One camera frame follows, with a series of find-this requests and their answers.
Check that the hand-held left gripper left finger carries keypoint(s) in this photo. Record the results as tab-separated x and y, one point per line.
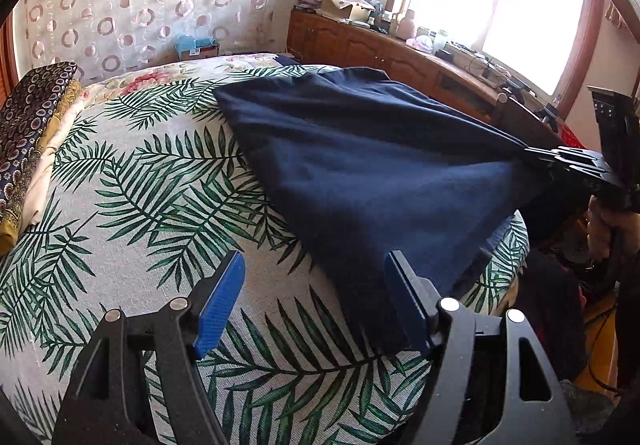
220	305

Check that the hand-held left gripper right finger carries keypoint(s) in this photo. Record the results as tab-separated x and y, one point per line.
407	305

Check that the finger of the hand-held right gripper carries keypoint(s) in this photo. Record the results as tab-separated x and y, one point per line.
570	156
585	175

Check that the navy t-shirt with orange print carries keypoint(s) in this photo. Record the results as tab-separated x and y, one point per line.
360	165

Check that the person's right forearm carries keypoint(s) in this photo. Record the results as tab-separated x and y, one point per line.
629	305

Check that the person's right hand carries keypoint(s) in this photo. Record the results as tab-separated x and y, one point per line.
599	235

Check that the palm leaf bedsheet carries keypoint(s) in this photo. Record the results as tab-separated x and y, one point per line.
150	205

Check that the white box device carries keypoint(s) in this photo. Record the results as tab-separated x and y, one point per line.
465	56

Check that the pink jar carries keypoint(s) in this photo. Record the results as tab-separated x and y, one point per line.
407	25

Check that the floral bedsheet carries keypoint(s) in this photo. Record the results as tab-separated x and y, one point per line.
165	75

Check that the wooden cabinet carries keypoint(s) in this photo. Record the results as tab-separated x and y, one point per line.
360	47

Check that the navy blanket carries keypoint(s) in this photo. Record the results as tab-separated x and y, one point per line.
287	59

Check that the cardboard box with blue packet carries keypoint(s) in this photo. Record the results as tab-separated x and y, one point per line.
197	47

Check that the open cardboard box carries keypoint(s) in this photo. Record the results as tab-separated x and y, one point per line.
342	5

